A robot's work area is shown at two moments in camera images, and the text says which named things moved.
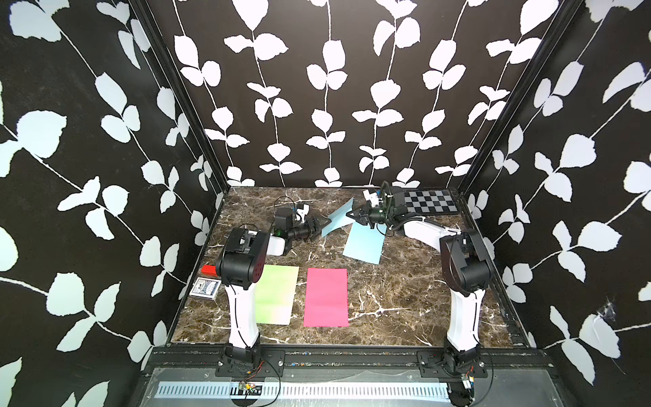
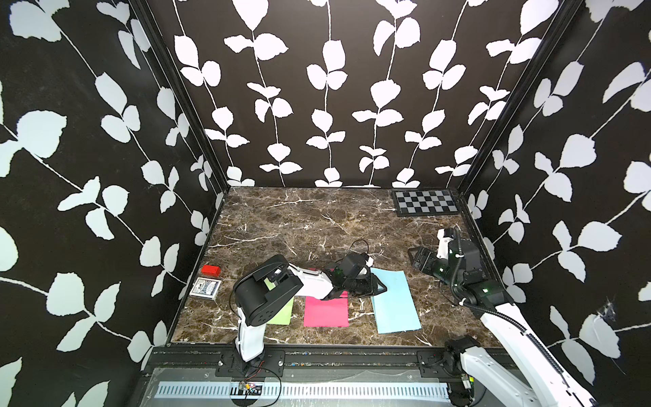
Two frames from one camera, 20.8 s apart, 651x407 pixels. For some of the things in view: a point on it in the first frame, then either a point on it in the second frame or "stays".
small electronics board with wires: (246, 390) stays
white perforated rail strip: (303, 390) stays
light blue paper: (365, 243) -> (395, 309)
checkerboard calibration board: (430, 202) stays
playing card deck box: (204, 287) stays
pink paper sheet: (326, 298) stays
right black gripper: (365, 211) -> (425, 253)
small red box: (208, 270) stays
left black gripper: (314, 228) -> (371, 288)
